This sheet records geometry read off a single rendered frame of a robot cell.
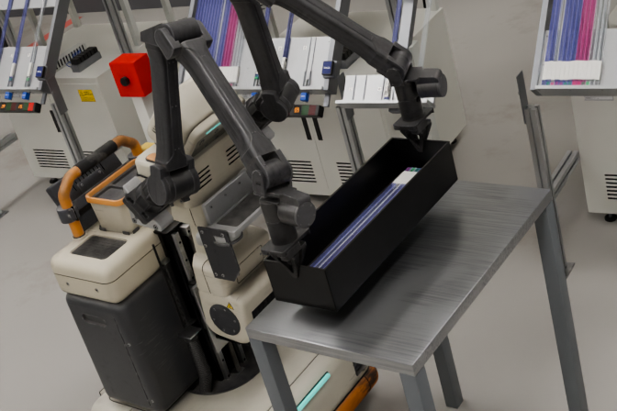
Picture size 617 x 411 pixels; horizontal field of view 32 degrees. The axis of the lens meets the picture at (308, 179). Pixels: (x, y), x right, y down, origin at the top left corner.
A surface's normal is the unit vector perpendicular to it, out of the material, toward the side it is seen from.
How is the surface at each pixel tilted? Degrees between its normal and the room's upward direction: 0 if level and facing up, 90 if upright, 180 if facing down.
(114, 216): 92
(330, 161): 90
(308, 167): 90
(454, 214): 0
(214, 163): 98
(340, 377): 90
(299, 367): 0
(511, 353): 0
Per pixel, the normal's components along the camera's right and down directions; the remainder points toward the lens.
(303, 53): -0.53, -0.20
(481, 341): -0.25, -0.86
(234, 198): 0.80, 0.09
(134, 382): -0.55, 0.51
